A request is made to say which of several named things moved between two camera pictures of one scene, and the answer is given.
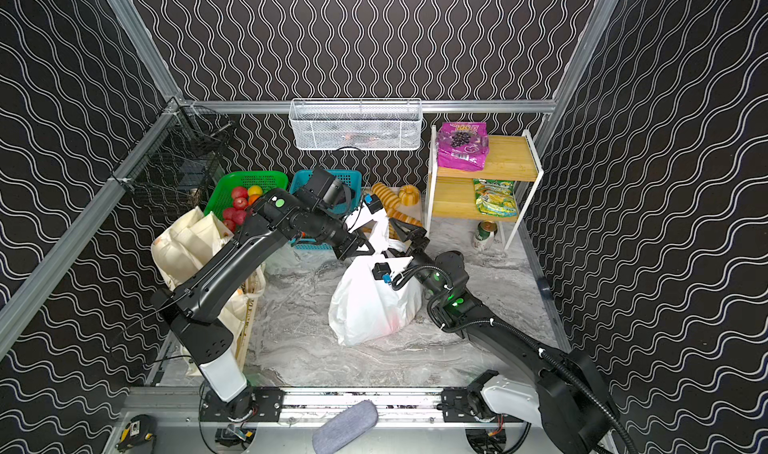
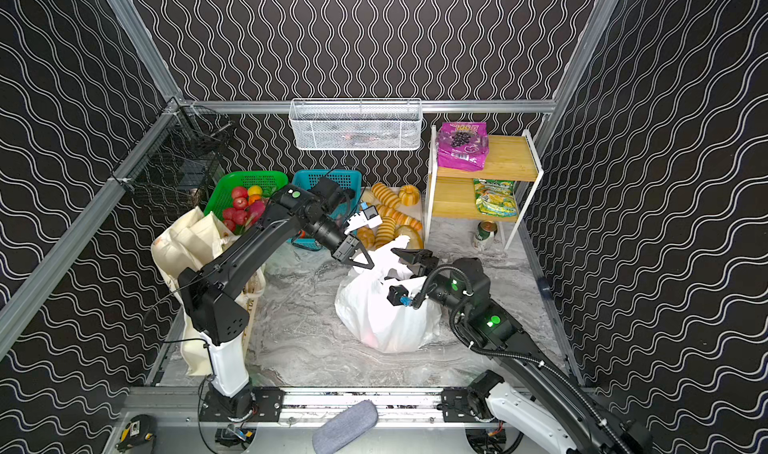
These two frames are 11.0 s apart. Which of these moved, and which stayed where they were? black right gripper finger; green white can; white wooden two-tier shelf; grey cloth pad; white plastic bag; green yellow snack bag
Moved: black right gripper finger; white plastic bag
Stayed: white wooden two-tier shelf; green yellow snack bag; grey cloth pad; green white can
